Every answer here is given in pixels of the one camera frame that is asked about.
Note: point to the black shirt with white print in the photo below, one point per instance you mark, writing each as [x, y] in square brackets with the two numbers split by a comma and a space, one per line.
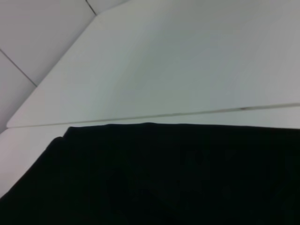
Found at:
[164, 175]

